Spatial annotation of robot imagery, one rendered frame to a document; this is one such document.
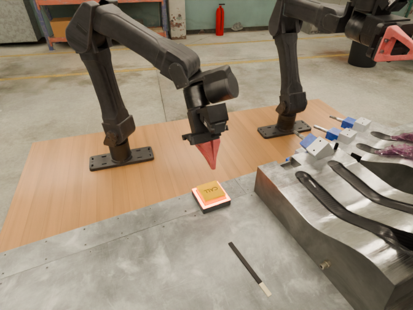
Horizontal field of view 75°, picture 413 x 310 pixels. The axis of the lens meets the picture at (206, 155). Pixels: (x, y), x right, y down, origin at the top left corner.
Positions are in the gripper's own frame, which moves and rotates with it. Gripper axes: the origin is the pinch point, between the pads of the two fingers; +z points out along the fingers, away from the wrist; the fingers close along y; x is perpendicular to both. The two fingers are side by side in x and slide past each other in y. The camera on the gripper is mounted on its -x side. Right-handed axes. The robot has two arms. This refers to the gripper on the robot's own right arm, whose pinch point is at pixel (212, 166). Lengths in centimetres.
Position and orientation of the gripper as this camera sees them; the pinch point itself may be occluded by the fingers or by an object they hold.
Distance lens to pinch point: 66.5
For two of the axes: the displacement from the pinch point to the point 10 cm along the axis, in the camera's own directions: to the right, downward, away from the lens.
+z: 2.3, 9.6, 1.4
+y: 9.1, -2.6, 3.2
